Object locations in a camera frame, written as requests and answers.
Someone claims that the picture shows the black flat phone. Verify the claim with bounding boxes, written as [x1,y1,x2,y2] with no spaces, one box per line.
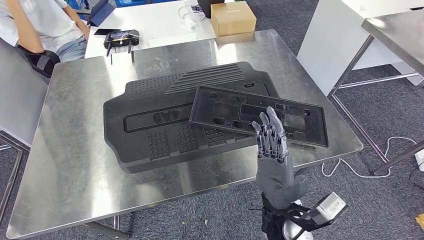
[94,28,122,36]

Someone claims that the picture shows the white power strip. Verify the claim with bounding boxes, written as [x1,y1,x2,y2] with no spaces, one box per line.
[414,149,424,172]

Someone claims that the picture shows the black handheld controller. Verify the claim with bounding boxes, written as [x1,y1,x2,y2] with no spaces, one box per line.
[103,29,140,57]

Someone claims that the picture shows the flat brown cardboard box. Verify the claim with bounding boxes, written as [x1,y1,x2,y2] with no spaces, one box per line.
[215,31,255,46]

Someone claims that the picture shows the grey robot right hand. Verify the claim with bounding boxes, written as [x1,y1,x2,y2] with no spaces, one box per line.
[251,105,309,210]

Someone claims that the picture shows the steel table with white panel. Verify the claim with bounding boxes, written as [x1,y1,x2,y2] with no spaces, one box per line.
[296,0,424,176]

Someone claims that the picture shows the seated person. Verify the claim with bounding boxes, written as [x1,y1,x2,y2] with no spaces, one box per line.
[0,0,91,63]

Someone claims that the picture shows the black floor cable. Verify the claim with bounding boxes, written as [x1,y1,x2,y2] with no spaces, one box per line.
[409,162,424,191]

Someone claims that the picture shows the stainless steel workbench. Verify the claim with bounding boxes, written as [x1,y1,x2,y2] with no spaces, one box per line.
[6,29,364,240]

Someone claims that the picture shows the black bag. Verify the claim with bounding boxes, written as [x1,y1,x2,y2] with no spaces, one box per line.
[197,0,227,19]

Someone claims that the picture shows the black plastic car part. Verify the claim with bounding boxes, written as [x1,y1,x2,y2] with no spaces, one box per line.
[189,85,329,148]

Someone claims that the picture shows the stainless steel side table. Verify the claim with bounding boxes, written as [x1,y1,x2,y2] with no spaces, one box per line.
[0,38,49,226]

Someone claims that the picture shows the white power cable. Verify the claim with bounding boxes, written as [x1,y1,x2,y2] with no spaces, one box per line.
[321,136,418,179]

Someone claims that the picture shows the black foam engine cover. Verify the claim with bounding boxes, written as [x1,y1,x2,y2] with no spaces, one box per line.
[103,61,281,174]

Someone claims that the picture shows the white charger with cable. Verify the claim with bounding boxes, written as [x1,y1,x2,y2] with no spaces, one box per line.
[178,4,207,32]

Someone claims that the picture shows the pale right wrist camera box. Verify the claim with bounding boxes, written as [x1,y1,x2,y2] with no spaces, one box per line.
[310,192,348,227]

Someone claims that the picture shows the black office chair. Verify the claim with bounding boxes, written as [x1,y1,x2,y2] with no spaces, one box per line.
[14,44,61,79]

